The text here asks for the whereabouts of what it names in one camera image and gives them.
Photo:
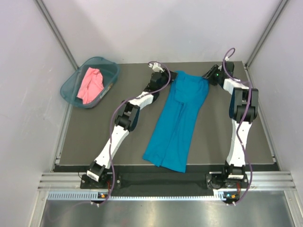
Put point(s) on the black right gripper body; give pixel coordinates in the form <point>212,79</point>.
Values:
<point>213,75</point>

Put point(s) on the blue t shirt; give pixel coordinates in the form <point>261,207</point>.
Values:
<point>171,139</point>

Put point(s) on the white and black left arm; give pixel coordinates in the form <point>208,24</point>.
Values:
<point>125,119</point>

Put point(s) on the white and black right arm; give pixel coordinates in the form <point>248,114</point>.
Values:
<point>243,110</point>

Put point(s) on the teal plastic bin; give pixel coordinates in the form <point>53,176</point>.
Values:
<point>70,88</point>

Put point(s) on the pink t shirt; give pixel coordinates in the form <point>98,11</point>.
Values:
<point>91,85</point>

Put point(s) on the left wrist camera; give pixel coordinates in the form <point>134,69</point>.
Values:
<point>155,66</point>

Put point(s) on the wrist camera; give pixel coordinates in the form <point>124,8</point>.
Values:
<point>228,68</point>
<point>155,66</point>

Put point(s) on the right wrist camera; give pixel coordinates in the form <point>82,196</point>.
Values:
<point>228,68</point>

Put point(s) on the right aluminium frame post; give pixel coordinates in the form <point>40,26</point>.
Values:
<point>268,29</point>

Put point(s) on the aluminium frame post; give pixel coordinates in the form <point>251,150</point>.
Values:
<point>51,23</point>
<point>268,29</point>

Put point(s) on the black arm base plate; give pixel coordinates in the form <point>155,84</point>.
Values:
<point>148,180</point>

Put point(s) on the aluminium front rail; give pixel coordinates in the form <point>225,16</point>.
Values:
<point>261,181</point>

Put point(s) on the slotted grey cable duct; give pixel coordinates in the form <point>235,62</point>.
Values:
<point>99,196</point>

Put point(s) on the left aluminium frame post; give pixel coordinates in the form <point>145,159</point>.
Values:
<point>51,23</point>

